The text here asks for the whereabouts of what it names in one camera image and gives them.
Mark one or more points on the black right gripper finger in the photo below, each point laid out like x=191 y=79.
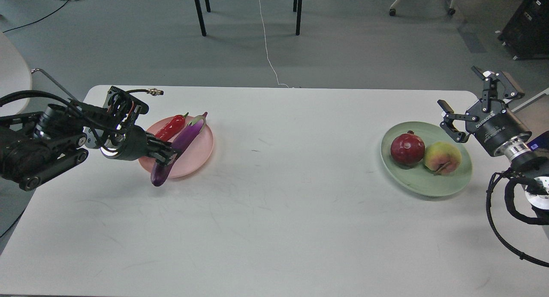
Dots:
x=449 y=116
x=499 y=89

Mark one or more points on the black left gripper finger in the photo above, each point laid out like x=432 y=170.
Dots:
x=164 y=157
x=154 y=145

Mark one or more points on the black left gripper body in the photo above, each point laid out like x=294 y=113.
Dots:
x=134 y=144

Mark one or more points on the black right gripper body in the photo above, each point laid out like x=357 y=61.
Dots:
x=495 y=126

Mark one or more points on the purple eggplant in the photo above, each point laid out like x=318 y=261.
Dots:
x=160 y=172

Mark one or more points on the red chili pepper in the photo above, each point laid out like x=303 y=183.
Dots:
x=171 y=128

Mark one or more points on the yellow peach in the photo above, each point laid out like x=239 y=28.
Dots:
x=442 y=158

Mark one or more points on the red pomegranate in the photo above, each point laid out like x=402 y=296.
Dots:
x=407 y=149

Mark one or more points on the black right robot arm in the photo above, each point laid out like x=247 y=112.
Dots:
x=526 y=190

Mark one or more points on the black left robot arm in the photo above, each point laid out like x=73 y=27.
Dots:
x=37 y=147

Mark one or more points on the pink plate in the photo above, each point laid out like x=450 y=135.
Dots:
x=195 y=156

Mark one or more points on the black equipment box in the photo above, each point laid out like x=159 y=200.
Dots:
x=526 y=35

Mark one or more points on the green plate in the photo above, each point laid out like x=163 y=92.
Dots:
x=419 y=179

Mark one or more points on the white office chair base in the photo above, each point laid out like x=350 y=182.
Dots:
x=421 y=6

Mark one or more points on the white chair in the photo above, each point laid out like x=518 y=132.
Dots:
x=16 y=75

